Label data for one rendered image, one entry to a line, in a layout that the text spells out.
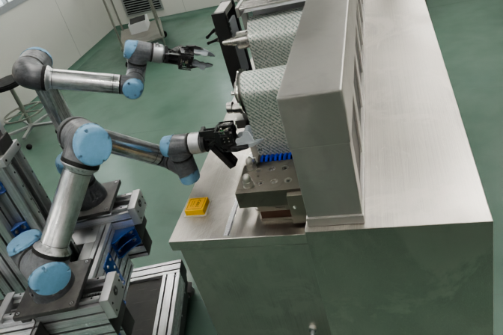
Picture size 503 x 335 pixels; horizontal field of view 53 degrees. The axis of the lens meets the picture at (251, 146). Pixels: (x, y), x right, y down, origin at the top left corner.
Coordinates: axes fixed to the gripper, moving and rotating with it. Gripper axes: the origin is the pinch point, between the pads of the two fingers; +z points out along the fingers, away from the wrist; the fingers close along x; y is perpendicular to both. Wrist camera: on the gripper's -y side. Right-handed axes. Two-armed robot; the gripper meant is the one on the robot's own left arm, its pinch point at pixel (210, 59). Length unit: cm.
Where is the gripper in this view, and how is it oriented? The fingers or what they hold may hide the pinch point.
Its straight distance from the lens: 214.5
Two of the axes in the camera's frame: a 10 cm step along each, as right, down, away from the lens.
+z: 9.5, 0.9, 3.1
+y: 2.2, 5.1, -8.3
